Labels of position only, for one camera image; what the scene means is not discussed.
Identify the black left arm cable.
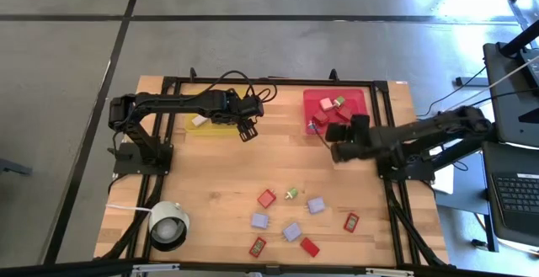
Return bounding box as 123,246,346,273
200,69,279,104

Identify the black laptop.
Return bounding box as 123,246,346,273
482,141,539,248

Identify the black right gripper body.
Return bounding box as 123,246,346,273
324,114,380,163

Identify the black aluminium table frame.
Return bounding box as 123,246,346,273
94,67,454,269

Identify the silver metal bracket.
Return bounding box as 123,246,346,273
131,263,181,276
365,267,416,277

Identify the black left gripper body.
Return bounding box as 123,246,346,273
224,93,265,125

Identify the white paper sheet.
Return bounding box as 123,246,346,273
432,165,456,195

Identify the red translucent plastic bin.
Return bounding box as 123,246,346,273
302,88,371,136

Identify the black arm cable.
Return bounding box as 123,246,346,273
313,125,334,151
200,69,279,104

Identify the grey chair foot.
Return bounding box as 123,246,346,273
0,157,33,177

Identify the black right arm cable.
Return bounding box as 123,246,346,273
313,125,334,151

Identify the yellow translucent plastic bin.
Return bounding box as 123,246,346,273
184,89,252,137

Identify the lilac wall charger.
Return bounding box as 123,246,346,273
306,197,327,216
250,212,272,231
280,221,303,243

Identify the white round lamp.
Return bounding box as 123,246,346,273
147,200,191,253

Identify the black floor cable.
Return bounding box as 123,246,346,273
416,66,539,120

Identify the red rectangular case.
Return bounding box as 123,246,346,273
299,237,321,258

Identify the red framed small device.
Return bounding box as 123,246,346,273
248,236,268,258
343,212,360,234

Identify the black equipment cart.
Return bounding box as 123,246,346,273
433,18,539,255

